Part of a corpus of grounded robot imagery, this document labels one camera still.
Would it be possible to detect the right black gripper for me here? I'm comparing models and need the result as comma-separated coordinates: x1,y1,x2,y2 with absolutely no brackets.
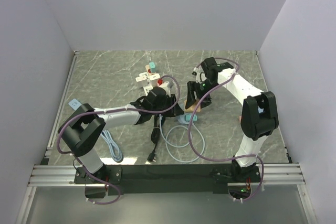
185,79,221,111

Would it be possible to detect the purple cable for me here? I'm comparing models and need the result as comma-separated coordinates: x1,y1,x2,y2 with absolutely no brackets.
56,75,181,205
187,57,264,203

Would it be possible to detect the black base bar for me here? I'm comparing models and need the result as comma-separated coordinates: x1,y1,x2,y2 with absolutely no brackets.
74,163,261,199

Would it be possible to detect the teal charger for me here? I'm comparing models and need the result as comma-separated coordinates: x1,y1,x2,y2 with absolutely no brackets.
184,113,197,124
149,62,156,73

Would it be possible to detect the beige power strip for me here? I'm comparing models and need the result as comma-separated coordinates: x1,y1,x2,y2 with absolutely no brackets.
145,65,160,85

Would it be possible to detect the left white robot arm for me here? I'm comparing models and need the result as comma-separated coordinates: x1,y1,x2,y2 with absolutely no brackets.
58,87,184,183

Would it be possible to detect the black power cable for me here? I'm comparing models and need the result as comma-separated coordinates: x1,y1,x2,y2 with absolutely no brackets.
148,113,166,163

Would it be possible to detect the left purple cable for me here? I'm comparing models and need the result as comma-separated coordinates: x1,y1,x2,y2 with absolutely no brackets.
56,75,181,205

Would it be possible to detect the blue power strip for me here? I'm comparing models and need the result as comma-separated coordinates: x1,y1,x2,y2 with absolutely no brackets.
68,99,81,111

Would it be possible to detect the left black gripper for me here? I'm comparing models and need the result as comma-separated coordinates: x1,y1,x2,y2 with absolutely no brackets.
152,94,183,118

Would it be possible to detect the round blue socket hub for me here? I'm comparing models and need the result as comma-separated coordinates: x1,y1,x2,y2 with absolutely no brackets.
177,113,198,125

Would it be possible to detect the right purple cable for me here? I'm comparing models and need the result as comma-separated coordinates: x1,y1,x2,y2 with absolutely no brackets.
187,57,264,203

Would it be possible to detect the teal charger on beige strip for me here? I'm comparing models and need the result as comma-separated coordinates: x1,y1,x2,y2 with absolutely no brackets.
149,62,156,73

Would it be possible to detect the white cube power strip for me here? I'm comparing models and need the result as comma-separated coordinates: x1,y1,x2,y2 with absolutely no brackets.
135,72,153,95

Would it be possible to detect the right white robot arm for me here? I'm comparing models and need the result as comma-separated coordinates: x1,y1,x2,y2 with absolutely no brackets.
185,57,279,182

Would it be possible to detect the orange cube charger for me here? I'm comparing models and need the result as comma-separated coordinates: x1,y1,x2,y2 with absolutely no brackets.
184,100,201,113

